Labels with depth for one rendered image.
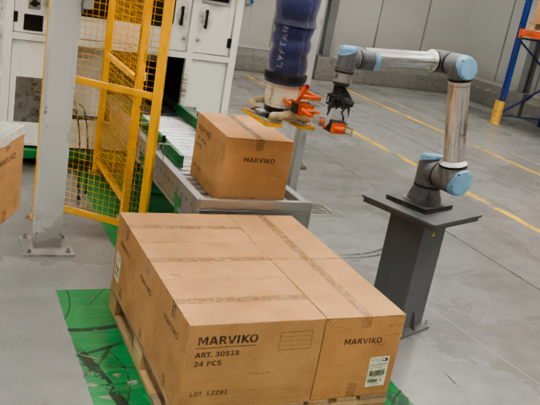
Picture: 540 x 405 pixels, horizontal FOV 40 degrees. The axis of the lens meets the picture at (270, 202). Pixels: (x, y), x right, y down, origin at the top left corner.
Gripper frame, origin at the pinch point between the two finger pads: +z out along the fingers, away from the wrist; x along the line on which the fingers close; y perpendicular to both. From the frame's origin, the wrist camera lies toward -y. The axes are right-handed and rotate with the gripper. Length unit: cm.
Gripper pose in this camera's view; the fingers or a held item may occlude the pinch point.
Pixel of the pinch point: (335, 125)
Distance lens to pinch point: 347.9
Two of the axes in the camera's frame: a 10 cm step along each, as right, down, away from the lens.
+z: -1.7, 9.4, 3.0
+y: -4.0, -3.5, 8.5
